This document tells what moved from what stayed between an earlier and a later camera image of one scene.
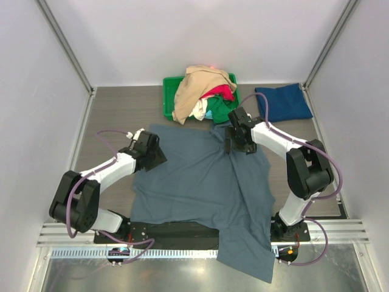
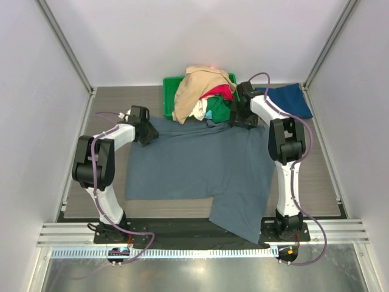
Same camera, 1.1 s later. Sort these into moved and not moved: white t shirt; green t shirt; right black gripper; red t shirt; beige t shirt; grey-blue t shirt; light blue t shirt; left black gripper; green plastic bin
Moved: right black gripper; left black gripper; grey-blue t shirt
Not moved: light blue t shirt; white t shirt; green plastic bin; beige t shirt; red t shirt; green t shirt
